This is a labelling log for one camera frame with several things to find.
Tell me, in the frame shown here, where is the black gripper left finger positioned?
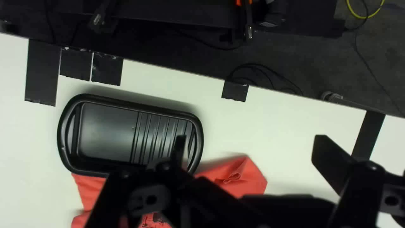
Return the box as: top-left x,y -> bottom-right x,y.
85,136 -> 195,228

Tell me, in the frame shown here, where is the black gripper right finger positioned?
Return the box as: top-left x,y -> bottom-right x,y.
311,134 -> 405,228

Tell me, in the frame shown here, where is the red cloth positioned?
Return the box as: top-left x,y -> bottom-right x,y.
71,156 -> 267,228

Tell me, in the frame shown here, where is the black grill tray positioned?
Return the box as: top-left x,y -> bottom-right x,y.
57,94 -> 204,176

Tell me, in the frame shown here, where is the small black tape piece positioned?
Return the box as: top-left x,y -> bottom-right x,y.
221,81 -> 248,103

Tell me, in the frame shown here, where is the black tape square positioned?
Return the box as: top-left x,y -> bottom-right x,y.
91,52 -> 123,86
59,50 -> 92,81

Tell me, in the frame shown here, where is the black tape strip large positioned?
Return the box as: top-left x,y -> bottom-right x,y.
25,41 -> 61,107

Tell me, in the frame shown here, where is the yellow cable loop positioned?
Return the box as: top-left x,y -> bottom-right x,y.
345,0 -> 386,20

